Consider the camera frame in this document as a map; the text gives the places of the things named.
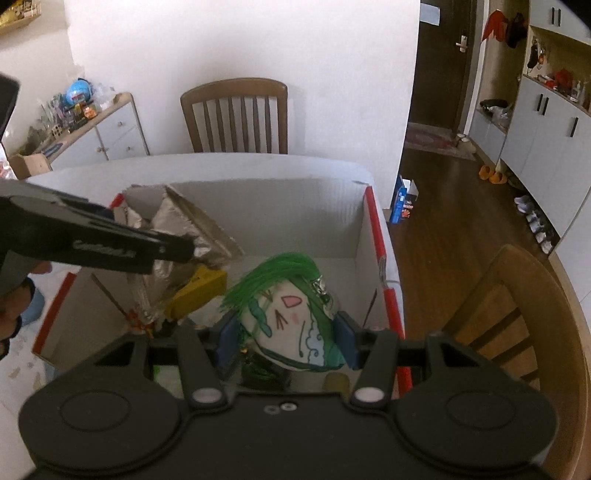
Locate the silver foil bag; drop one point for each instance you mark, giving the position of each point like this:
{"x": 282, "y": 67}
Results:
{"x": 194, "y": 235}

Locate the blue toy globe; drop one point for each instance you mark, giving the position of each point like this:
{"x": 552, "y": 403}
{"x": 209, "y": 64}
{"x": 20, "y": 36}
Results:
{"x": 78, "y": 93}

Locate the red and white cardboard box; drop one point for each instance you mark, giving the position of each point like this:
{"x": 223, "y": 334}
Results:
{"x": 300, "y": 221}

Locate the small brown cardboard box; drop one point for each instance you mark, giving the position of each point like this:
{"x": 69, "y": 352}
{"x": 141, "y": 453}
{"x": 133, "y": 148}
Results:
{"x": 30, "y": 165}

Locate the red hanging garment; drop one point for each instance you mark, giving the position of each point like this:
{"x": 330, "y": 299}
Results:
{"x": 494, "y": 25}

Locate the beige slippers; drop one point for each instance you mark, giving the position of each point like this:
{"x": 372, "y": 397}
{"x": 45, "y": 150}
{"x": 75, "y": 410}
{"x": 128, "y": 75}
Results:
{"x": 464, "y": 138}

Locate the blue carton on floor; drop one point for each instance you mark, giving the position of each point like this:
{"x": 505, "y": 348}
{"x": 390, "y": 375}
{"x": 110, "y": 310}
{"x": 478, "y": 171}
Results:
{"x": 402, "y": 199}

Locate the patterned entry mat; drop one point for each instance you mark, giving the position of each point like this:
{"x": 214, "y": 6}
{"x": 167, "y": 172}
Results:
{"x": 438, "y": 138}

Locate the dark brown door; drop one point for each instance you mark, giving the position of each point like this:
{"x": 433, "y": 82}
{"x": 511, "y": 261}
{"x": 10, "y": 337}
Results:
{"x": 448, "y": 69}

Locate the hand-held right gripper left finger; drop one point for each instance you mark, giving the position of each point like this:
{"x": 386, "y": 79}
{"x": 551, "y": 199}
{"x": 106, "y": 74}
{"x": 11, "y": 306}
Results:
{"x": 229, "y": 345}

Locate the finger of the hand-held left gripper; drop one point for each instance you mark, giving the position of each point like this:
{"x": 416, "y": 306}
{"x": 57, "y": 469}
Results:
{"x": 115, "y": 244}
{"x": 60, "y": 206}

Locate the wooden slat-back chair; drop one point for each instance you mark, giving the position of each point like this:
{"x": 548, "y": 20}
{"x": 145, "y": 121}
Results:
{"x": 235, "y": 115}

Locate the red items on cabinet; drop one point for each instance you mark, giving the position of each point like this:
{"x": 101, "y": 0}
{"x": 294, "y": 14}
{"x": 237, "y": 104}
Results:
{"x": 561, "y": 77}

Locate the small red toy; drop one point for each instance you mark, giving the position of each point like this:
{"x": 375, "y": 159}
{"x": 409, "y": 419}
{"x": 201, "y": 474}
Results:
{"x": 138, "y": 323}

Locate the white side cabinet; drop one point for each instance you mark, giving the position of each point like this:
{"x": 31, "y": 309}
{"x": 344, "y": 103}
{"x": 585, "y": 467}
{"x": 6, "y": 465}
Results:
{"x": 111, "y": 134}

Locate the clutter on side cabinet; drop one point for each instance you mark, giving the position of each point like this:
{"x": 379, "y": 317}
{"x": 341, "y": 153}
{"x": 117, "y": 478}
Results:
{"x": 64, "y": 117}

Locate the orange slippers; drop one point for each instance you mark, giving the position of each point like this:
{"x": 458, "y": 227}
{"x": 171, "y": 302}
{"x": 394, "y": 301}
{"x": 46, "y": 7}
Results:
{"x": 491, "y": 174}

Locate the black hanging garment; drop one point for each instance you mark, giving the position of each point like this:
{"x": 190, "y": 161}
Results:
{"x": 516, "y": 28}

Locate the white shoe cabinet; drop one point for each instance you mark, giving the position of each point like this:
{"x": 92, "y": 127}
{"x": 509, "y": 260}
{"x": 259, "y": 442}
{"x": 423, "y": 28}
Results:
{"x": 549, "y": 147}

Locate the yellow box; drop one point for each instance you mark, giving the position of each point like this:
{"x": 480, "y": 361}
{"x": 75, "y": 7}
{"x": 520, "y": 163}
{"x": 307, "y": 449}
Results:
{"x": 198, "y": 288}

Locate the white upper cabinet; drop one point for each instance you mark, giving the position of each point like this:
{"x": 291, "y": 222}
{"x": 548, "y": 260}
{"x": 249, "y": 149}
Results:
{"x": 561, "y": 18}

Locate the white doll head green hair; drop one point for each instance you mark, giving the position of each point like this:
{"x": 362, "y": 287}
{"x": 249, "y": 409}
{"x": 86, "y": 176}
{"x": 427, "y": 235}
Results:
{"x": 286, "y": 318}

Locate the blue wall note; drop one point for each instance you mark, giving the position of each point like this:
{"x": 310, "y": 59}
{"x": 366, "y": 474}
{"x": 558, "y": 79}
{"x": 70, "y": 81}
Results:
{"x": 429, "y": 14}

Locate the person's left hand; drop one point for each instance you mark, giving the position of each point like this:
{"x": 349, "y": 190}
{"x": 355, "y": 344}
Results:
{"x": 11, "y": 310}

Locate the bags on entry bench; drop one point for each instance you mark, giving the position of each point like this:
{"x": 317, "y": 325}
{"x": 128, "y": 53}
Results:
{"x": 495, "y": 110}

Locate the wooden curved-back chair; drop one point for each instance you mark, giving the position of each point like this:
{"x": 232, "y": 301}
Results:
{"x": 545, "y": 350}

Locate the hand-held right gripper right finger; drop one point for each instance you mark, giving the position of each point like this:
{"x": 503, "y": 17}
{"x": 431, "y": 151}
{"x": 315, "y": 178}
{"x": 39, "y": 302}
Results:
{"x": 347, "y": 341}

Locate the blue plastic object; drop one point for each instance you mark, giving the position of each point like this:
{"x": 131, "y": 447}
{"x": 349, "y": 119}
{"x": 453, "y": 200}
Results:
{"x": 34, "y": 309}

